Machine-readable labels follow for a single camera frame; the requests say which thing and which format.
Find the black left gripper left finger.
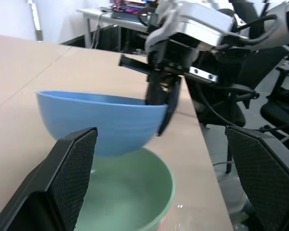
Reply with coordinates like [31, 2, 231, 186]
[0, 127, 98, 231]

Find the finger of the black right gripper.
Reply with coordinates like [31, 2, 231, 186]
[145, 70, 171, 106]
[157, 76, 184, 137]

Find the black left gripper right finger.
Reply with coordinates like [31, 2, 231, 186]
[224, 125, 289, 231]

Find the blue plastic bowl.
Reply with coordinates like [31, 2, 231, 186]
[31, 90, 170, 158]

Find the stack of colourful books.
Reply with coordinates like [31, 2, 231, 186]
[110, 0, 158, 19]

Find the green plastic bowl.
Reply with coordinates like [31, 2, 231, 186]
[74, 146, 177, 231]

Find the black office chair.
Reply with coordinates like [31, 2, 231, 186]
[259, 47, 289, 151]
[189, 45, 289, 174]

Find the grey office desk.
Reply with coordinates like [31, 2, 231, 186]
[76, 8, 150, 49]

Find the white pole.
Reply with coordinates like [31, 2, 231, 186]
[29, 0, 43, 43]

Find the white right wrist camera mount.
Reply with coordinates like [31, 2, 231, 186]
[144, 13, 181, 58]

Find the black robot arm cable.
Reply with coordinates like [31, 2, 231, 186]
[221, 13, 279, 45]

